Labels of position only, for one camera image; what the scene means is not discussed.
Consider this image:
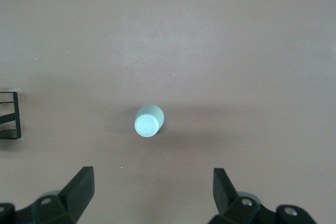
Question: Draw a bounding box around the black wire wooden-bar cup rack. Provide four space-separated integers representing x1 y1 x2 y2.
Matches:
0 91 22 140

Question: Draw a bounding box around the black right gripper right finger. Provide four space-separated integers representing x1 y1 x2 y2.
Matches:
209 167 322 224

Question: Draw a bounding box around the mint green plastic cup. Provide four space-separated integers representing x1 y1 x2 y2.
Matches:
134 104 165 138

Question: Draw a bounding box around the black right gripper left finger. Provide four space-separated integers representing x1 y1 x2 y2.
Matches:
0 166 95 224

